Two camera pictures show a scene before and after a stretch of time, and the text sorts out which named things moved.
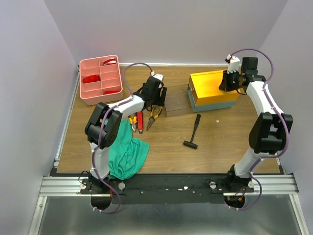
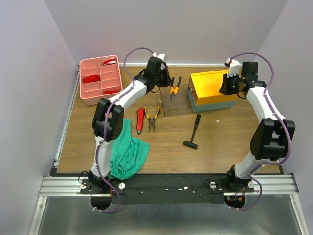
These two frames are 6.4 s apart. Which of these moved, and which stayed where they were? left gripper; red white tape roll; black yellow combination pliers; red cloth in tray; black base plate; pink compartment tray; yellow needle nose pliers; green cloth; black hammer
Moved: black yellow combination pliers; left gripper; yellow needle nose pliers
Stayed: black base plate; green cloth; black hammer; pink compartment tray; red white tape roll; red cloth in tray
